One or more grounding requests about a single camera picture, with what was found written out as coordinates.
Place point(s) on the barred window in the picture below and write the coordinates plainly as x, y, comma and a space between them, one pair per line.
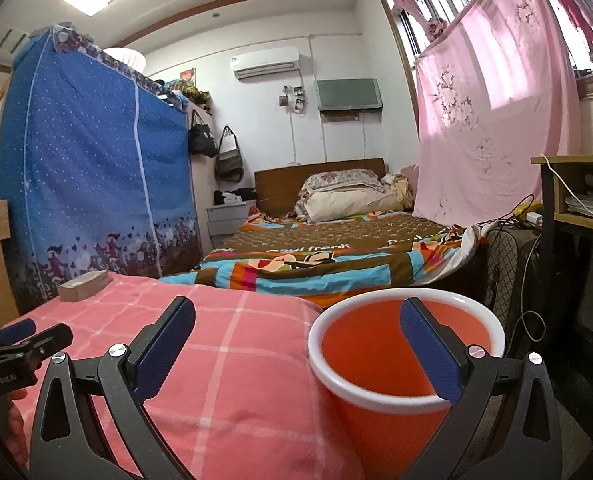
426, 0

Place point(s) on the black floor fan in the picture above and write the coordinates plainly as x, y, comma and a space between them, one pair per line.
506, 260

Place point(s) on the colourful patterned quilt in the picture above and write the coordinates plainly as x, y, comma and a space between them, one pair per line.
326, 260

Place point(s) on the stack of papers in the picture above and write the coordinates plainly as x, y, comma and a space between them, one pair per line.
591, 197

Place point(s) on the floral pillow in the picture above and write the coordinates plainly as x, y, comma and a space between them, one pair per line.
341, 180

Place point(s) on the wall mounted holder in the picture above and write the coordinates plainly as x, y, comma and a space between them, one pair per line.
296, 100

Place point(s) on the pink embroidered hanging sheet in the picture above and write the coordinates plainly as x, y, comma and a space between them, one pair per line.
491, 110

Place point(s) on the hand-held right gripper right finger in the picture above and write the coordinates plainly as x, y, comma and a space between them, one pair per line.
429, 355

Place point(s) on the grey hanging tote bag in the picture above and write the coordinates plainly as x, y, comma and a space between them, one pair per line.
229, 160

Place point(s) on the cream pillow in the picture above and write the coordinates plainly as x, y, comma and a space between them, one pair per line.
351, 205

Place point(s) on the brown wooden headboard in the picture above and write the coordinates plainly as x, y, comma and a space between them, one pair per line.
281, 185

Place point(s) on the wooden desk with black frame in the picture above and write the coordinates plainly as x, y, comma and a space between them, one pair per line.
546, 195

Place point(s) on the blue dotted fabric wardrobe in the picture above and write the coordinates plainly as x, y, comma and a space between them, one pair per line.
91, 160

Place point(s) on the thick beige book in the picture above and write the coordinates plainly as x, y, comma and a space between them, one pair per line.
81, 286

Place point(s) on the white round lampshade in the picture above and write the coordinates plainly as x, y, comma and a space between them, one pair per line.
126, 59

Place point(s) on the clutter on wardrobe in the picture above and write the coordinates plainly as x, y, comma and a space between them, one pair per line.
186, 87

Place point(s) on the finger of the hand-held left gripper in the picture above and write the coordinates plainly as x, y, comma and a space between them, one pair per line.
46, 341
14, 331

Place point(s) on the grey nightstand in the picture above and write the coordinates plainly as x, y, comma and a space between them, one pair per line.
229, 220

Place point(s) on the black items on nightstand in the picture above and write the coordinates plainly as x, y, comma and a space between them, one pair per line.
234, 196

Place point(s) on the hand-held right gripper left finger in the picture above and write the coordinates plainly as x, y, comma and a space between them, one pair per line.
164, 355

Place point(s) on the black hanging bag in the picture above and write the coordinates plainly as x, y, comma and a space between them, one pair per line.
202, 140

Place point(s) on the white power strip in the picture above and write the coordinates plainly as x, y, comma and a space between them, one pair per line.
534, 218

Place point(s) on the pink checked blanket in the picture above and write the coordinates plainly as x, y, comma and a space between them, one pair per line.
236, 385

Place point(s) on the white wall air conditioner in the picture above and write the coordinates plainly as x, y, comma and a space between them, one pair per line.
264, 62

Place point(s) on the yellow crumpled cloth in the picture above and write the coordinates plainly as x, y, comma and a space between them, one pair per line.
400, 190

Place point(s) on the orange bucket with white rim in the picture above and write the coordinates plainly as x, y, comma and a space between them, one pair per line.
376, 345

